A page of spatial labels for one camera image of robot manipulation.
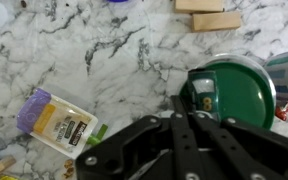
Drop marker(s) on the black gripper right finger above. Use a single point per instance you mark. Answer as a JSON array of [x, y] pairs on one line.
[[250, 153]]

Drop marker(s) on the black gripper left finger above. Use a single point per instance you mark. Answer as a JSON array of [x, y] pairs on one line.
[[140, 150]]

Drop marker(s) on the green round lid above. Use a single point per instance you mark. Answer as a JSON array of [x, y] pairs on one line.
[[244, 93]]

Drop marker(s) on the blue round lid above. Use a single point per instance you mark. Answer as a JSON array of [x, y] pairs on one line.
[[117, 1]]

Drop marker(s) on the silver tin can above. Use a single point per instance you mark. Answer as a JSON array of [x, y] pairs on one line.
[[285, 76]]

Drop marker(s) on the purple top snack pouch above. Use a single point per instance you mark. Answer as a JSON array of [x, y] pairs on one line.
[[57, 123]]

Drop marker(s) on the yellow package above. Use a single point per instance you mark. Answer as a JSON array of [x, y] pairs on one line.
[[7, 178]]

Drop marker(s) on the small wooden block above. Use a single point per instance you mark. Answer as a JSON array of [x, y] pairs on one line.
[[217, 21], [199, 5]]

